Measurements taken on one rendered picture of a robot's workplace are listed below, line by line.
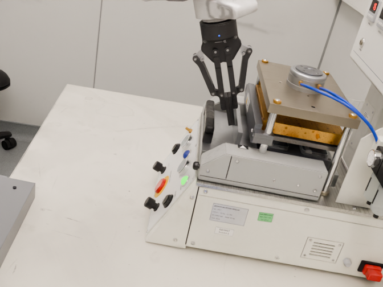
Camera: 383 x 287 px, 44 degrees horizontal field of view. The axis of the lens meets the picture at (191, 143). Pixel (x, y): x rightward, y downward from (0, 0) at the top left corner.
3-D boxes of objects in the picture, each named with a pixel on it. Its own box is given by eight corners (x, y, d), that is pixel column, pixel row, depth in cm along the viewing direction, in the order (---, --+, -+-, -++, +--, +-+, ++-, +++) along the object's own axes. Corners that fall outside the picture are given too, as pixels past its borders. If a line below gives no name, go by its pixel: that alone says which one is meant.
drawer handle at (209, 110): (211, 115, 113) (215, 99, 112) (211, 143, 100) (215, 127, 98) (203, 113, 113) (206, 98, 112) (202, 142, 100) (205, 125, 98)
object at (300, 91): (343, 111, 118) (361, 63, 112) (382, 177, 91) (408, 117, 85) (249, 94, 117) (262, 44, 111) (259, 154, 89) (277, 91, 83)
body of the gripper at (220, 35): (237, 11, 98) (242, 53, 102) (197, 17, 99) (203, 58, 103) (239, 19, 92) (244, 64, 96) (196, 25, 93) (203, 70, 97)
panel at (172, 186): (160, 166, 130) (200, 117, 122) (146, 236, 103) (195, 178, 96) (154, 163, 129) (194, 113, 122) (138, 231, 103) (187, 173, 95)
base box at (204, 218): (345, 198, 134) (366, 146, 126) (387, 296, 101) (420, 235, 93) (161, 164, 132) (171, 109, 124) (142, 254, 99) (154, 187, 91)
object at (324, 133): (319, 112, 115) (331, 76, 110) (341, 156, 95) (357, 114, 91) (251, 99, 114) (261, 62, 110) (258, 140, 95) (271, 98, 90)
